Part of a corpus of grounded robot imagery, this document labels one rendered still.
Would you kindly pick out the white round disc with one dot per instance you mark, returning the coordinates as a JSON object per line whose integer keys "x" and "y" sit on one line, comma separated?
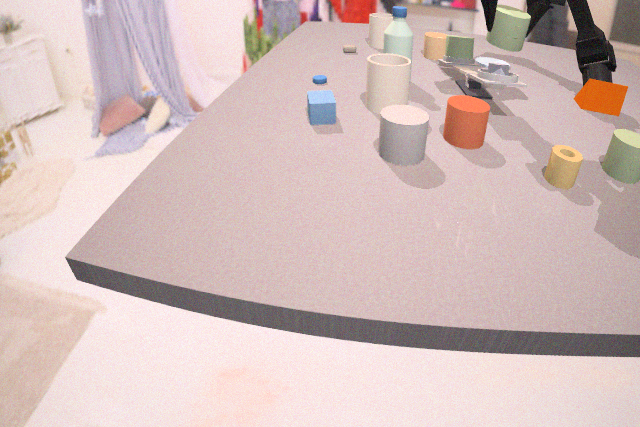
{"x": 483, "y": 61}

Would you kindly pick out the light blue cube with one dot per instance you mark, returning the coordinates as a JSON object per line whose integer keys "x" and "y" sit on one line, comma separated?
{"x": 321, "y": 107}

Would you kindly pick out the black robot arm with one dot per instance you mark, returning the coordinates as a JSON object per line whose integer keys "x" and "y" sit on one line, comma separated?
{"x": 591, "y": 45}

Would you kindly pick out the grey cylinder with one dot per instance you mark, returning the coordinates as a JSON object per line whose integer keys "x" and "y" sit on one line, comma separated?
{"x": 403, "y": 134}

